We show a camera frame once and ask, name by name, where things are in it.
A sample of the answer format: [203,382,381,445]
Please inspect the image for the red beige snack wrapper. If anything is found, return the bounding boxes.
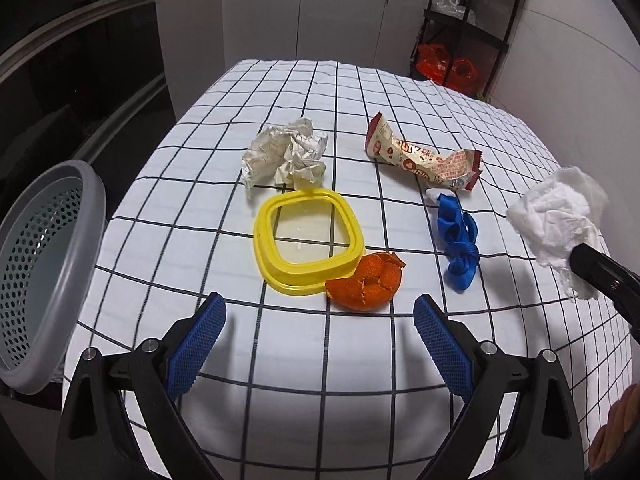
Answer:
[365,111,483,192]

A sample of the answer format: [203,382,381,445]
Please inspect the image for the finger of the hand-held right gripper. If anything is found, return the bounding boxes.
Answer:
[569,241,640,343]

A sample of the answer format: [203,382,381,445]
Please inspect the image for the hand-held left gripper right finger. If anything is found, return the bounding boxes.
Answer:
[413,294,586,480]

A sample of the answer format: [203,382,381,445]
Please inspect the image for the yellow square plastic lid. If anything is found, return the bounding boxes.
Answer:
[252,186,364,296]

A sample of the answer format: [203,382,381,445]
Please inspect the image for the person's right hand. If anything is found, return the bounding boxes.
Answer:
[587,384,640,471]

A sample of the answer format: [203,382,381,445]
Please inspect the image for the clear plastic bag on rack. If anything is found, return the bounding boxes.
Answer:
[432,0,468,20]

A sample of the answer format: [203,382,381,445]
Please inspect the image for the black metal shelf rack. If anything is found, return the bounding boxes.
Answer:
[410,0,523,98]

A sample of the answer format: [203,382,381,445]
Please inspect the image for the blue deflated balloon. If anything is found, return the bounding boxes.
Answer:
[436,194,479,292]

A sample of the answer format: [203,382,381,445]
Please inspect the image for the white black-checked tablecloth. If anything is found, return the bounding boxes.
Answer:
[62,58,632,480]

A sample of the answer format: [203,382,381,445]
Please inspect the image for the grey kitchen cabinets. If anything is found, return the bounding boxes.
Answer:
[154,0,441,118]

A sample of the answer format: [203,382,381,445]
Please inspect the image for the orange peel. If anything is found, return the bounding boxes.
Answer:
[325,251,406,311]

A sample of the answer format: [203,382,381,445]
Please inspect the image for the grey perforated plastic basket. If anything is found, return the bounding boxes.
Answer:
[0,160,107,393]

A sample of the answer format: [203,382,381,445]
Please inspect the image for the white paper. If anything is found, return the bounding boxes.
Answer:
[241,117,328,201]

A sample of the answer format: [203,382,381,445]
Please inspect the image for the white tissue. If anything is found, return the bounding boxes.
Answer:
[506,166,610,301]

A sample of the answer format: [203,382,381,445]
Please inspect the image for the red plastic bag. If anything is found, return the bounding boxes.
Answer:
[448,57,477,92]
[416,43,449,86]

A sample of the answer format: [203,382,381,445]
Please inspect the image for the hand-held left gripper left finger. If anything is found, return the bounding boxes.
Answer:
[55,291,227,480]

